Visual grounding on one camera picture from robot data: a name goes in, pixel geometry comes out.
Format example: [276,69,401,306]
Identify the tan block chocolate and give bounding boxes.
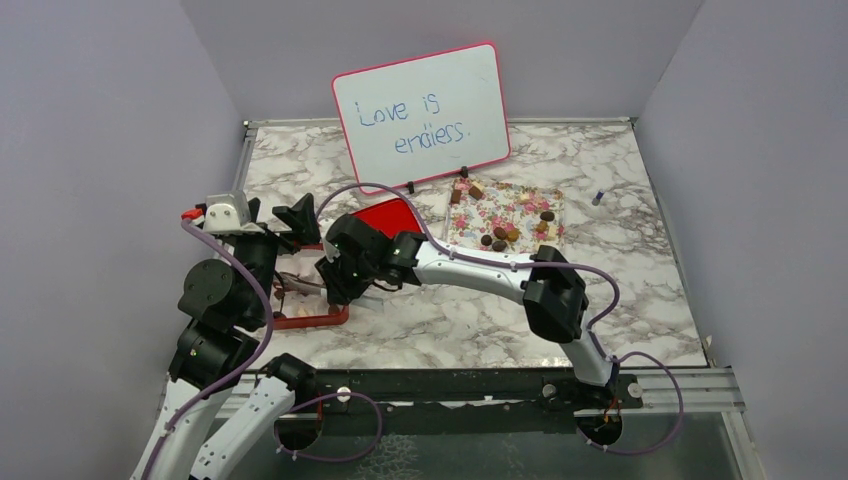
[468,185,485,200]

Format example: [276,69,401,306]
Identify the white board pink frame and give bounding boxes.
[331,42,511,195]

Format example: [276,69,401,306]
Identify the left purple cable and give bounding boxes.
[139,218,276,480]

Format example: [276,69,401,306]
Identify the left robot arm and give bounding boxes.
[132,191,320,479]

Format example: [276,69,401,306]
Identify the black whiteboard stand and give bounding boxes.
[405,166,469,194]

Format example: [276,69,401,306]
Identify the floral serving tray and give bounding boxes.
[443,179,565,253]

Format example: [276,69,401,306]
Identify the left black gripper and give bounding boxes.
[232,192,320,324]

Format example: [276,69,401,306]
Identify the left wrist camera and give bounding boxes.
[181,190,263,236]

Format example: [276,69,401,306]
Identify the red chocolate box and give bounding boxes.
[271,245,350,330]

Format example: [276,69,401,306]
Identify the metal tongs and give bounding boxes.
[281,273,384,313]

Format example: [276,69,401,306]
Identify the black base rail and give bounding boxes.
[269,367,643,442]

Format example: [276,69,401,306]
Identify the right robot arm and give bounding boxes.
[315,214,617,407]

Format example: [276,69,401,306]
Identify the red box lid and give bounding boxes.
[352,198,422,239]

